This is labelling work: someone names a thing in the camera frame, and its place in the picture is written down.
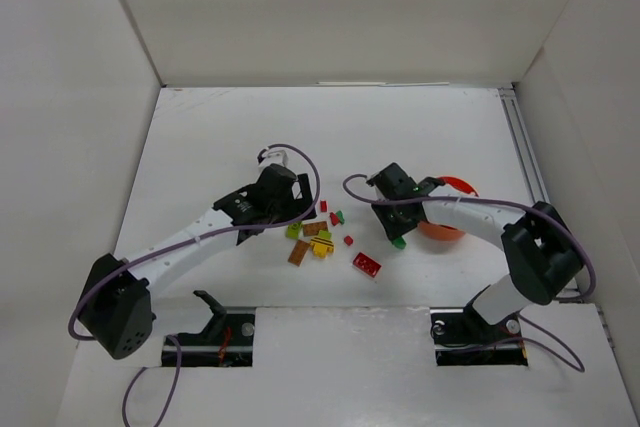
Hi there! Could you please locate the brown lego plate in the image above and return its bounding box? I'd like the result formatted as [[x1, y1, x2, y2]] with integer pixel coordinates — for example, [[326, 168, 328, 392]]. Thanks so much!
[[288, 240, 310, 267], [302, 221, 328, 237]]

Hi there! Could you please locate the lime green square lego brick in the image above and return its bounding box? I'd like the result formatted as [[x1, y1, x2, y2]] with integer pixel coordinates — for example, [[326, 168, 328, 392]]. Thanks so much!
[[285, 222, 302, 240]]

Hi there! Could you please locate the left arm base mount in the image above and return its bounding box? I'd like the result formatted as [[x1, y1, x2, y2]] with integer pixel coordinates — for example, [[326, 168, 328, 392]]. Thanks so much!
[[154, 290, 256, 368]]

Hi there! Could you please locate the brown lego plate upper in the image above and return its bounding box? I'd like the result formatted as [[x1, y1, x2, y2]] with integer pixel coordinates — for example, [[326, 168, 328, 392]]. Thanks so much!
[[302, 221, 328, 237]]

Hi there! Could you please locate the orange divided round container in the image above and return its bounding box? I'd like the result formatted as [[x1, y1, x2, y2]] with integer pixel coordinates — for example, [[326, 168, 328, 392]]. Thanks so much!
[[418, 176, 478, 242]]

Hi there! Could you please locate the red lego plate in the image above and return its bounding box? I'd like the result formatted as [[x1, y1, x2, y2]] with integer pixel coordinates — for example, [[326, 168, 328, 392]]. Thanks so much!
[[352, 252, 381, 279]]

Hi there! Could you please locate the lime green sloped lego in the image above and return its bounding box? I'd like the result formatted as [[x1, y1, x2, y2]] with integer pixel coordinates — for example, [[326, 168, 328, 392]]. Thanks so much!
[[318, 230, 332, 240]]

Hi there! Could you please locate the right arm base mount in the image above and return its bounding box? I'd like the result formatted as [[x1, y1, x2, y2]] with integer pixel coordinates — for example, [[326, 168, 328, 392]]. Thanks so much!
[[430, 307, 528, 367]]

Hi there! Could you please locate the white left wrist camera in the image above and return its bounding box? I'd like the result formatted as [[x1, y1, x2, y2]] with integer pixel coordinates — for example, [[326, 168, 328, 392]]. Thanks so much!
[[257, 148, 289, 169]]

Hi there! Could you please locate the yellow striped lego piece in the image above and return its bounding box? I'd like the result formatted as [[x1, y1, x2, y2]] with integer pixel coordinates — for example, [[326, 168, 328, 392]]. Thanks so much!
[[310, 236, 335, 259]]

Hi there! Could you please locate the brown lego plate lower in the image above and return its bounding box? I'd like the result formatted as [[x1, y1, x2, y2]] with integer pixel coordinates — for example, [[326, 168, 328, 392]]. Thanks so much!
[[288, 240, 310, 267]]

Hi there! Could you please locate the green large lego brick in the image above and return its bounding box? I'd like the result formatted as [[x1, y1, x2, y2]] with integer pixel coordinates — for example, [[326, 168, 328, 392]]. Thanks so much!
[[391, 237, 406, 250]]

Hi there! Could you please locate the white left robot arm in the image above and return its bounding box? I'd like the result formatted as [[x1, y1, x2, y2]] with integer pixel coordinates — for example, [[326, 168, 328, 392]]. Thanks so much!
[[72, 164, 315, 360]]

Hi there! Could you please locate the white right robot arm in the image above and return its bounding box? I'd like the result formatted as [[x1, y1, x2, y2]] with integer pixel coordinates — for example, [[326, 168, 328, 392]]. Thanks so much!
[[366, 163, 585, 343]]

